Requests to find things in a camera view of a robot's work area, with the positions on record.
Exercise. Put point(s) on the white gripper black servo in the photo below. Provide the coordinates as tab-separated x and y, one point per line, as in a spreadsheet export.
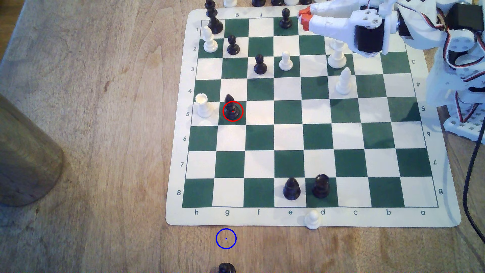
349	24

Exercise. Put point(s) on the black chess bishop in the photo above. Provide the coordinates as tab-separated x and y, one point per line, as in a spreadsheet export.
291	190
232	110

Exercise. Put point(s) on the white 3D printed robot arm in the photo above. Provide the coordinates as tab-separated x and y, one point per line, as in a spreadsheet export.
424	30

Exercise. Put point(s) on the black chess piece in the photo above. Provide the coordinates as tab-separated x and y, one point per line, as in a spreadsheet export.
305	1
258	2
277	2

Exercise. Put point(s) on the white chess queen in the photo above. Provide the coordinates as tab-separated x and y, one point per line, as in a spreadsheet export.
337	58

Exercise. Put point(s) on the white chess piece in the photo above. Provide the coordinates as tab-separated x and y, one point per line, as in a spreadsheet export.
230	3
291	2

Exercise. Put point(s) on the black chess pawn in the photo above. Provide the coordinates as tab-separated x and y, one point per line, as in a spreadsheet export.
260	66
285	21
226	269
233	47

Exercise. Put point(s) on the white chess pawn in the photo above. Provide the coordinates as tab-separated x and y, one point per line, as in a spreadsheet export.
286	62
313	221

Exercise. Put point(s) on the white chess bishop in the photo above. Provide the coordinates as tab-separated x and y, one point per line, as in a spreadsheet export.
344	83
209	41

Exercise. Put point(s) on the black chess king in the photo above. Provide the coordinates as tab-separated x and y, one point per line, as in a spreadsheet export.
214	21

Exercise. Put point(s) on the green and white chess mat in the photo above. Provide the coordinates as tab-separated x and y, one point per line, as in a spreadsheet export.
288	136

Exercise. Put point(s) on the white chess rook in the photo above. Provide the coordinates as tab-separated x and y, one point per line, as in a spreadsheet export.
204	108

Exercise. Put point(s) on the black chess rook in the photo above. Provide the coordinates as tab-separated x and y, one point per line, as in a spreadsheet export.
321	187

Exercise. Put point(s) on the white perforated base plate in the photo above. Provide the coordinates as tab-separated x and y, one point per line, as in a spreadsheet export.
464	127

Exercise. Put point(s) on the blurry brown wooden post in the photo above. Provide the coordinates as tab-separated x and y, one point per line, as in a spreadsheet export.
26	159

